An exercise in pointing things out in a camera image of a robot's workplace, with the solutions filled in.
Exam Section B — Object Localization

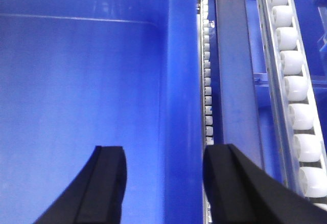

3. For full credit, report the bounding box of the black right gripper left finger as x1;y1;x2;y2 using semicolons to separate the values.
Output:
36;146;127;223

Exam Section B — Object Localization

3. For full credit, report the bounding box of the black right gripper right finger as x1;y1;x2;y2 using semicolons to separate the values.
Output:
203;144;326;223

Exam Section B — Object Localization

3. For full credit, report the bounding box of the light blue plastic crate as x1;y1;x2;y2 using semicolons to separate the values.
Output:
1;0;203;223

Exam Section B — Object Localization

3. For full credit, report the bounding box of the white roller track lower right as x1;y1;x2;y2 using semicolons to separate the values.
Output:
200;0;215;224

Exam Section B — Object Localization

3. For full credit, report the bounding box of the white roller conveyor track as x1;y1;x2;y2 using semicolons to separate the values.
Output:
257;0;326;210

